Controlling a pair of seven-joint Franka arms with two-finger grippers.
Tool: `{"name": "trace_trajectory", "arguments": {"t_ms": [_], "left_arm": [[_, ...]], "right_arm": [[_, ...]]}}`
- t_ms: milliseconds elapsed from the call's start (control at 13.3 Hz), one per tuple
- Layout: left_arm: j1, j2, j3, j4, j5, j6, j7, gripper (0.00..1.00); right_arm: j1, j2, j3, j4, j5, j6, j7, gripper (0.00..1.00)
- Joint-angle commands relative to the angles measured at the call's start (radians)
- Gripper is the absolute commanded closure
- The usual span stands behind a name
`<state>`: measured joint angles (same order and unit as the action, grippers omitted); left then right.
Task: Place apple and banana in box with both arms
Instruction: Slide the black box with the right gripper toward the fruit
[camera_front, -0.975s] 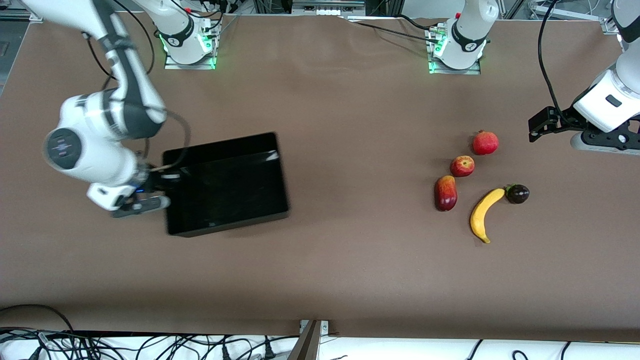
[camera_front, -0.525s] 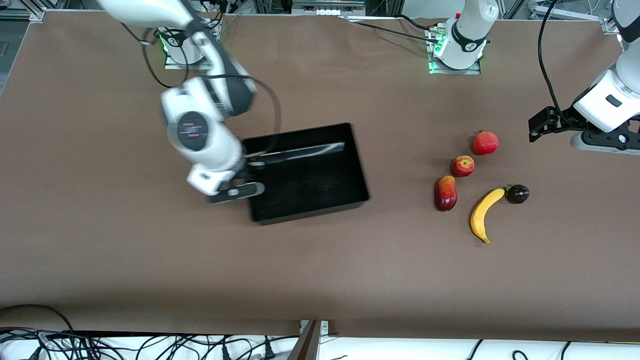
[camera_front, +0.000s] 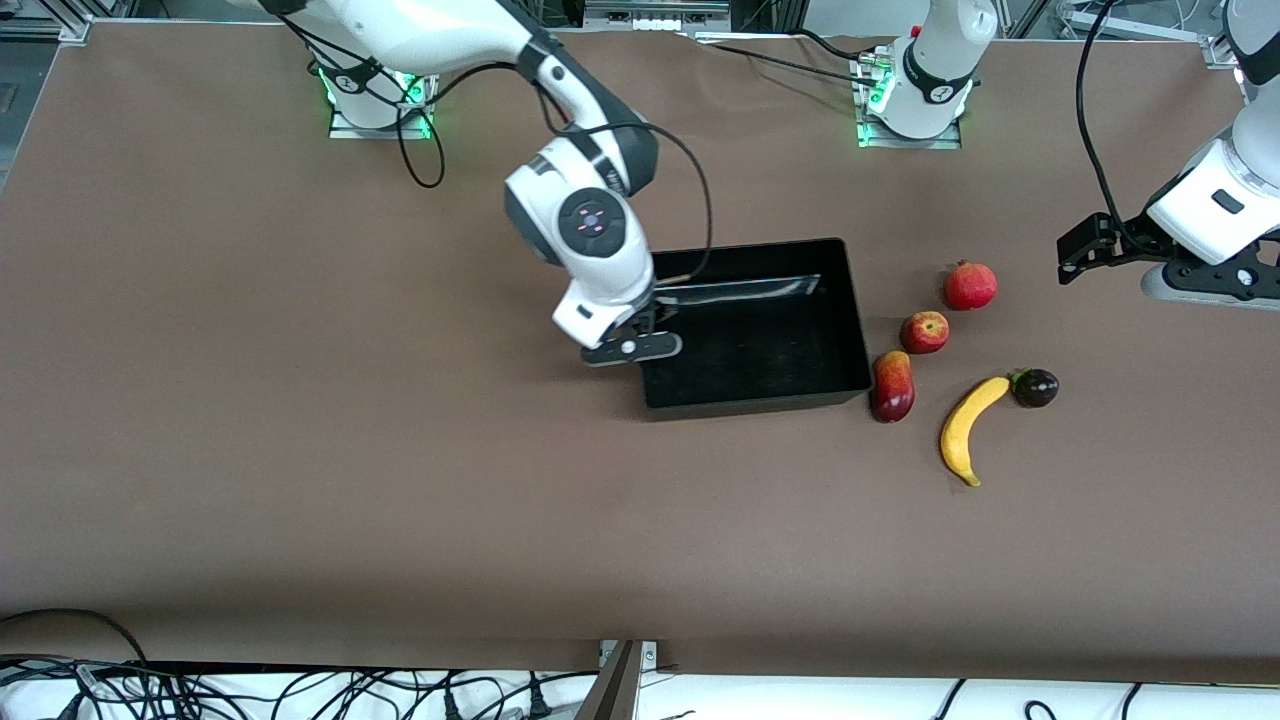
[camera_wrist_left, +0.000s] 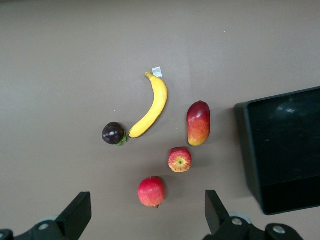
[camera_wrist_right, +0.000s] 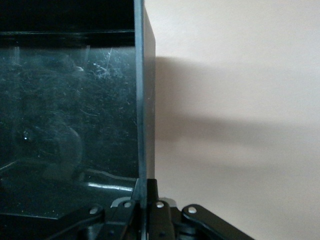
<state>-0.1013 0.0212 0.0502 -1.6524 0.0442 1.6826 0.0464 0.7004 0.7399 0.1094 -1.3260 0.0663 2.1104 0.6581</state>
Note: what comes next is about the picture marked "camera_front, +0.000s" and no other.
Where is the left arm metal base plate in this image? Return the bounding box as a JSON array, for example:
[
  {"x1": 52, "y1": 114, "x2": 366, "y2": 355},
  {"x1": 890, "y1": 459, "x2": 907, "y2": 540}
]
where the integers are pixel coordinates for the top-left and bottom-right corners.
[{"x1": 855, "y1": 50, "x2": 964, "y2": 151}]

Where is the black plastic box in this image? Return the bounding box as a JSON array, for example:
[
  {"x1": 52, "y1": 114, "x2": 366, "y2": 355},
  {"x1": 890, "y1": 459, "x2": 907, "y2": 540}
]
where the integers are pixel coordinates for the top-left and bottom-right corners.
[{"x1": 637, "y1": 237, "x2": 874, "y2": 419}]

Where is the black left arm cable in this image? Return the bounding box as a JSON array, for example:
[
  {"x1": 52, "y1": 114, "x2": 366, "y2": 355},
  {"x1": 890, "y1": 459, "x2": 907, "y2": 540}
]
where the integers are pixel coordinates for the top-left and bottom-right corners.
[{"x1": 1076, "y1": 0, "x2": 1151, "y2": 256}]

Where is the thin black table cable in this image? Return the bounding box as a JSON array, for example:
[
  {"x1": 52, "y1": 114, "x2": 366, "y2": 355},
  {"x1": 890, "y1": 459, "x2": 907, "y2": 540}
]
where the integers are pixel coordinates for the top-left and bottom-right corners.
[{"x1": 690, "y1": 35, "x2": 871, "y2": 83}]

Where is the red yellow apple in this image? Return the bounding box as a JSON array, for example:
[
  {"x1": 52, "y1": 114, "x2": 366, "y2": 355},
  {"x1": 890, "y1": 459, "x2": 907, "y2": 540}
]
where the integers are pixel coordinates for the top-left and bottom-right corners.
[{"x1": 899, "y1": 310, "x2": 951, "y2": 356}]

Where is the yellow banana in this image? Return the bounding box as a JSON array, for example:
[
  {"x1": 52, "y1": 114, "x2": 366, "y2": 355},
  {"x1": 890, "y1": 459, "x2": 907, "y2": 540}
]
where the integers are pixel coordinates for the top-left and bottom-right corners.
[{"x1": 939, "y1": 375, "x2": 1012, "y2": 488}]

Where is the grey metal beam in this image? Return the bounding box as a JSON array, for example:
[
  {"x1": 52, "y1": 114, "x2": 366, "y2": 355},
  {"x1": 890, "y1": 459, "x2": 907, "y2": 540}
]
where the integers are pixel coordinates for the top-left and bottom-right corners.
[{"x1": 575, "y1": 640, "x2": 643, "y2": 720}]

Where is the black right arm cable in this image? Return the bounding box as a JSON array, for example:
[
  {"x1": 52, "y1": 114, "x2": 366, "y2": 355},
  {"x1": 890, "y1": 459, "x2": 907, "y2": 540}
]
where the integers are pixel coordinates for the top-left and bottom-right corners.
[{"x1": 395, "y1": 60, "x2": 714, "y2": 291}]

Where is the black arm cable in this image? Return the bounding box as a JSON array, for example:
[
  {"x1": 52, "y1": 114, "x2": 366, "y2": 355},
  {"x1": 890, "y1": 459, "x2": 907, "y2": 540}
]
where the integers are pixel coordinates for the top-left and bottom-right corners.
[
  {"x1": 395, "y1": 60, "x2": 714, "y2": 291},
  {"x1": 1076, "y1": 0, "x2": 1151, "y2": 256}
]

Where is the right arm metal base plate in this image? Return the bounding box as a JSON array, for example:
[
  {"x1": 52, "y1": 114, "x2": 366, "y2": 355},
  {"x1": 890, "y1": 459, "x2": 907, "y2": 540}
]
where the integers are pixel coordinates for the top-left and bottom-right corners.
[{"x1": 328, "y1": 70, "x2": 435, "y2": 141}]

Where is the red yellow mango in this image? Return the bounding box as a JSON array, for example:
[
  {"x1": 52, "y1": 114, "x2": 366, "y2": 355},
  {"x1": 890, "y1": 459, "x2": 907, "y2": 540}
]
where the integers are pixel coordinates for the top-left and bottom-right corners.
[{"x1": 868, "y1": 349, "x2": 917, "y2": 424}]

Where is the red pomegranate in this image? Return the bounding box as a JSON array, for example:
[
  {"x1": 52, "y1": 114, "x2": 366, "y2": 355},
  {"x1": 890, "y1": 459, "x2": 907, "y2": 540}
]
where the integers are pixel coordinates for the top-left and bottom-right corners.
[{"x1": 944, "y1": 259, "x2": 999, "y2": 312}]

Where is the black arched cable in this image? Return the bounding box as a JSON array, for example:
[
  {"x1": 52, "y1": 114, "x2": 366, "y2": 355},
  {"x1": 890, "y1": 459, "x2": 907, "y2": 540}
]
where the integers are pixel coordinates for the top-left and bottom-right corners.
[{"x1": 0, "y1": 607, "x2": 151, "y2": 666}]

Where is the tangled black cable bundle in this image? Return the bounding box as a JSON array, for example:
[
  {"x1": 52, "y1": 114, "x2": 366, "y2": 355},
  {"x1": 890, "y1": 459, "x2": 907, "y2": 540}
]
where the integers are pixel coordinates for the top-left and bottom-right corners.
[{"x1": 0, "y1": 652, "x2": 601, "y2": 720}]

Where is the dark purple eggplant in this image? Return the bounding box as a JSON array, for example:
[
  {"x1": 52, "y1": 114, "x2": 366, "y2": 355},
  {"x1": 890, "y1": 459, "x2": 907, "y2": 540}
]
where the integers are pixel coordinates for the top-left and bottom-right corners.
[{"x1": 1008, "y1": 367, "x2": 1061, "y2": 410}]

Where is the silver table bracket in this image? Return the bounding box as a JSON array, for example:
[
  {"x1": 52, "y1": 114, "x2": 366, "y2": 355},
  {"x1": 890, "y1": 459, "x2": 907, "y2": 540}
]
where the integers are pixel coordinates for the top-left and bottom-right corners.
[{"x1": 598, "y1": 640, "x2": 659, "y2": 671}]

